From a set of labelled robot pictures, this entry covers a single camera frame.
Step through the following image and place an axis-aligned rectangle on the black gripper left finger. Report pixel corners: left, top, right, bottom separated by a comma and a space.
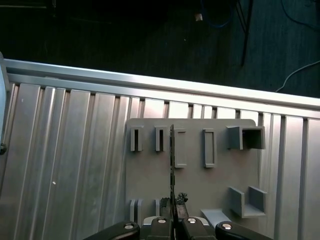
82, 197, 174, 240

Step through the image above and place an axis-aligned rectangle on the blue floor cable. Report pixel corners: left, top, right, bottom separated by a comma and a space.
199, 0, 235, 29

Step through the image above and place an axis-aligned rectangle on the dark RAM stick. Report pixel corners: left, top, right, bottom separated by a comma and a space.
169, 124, 176, 226

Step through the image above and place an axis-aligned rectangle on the white floor cable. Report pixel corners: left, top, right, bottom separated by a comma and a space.
274, 59, 320, 93

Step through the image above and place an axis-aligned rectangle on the grey plastic parts rack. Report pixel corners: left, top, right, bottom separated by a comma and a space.
124, 118, 269, 240

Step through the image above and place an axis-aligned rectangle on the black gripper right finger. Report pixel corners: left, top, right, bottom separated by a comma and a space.
174, 191, 275, 240

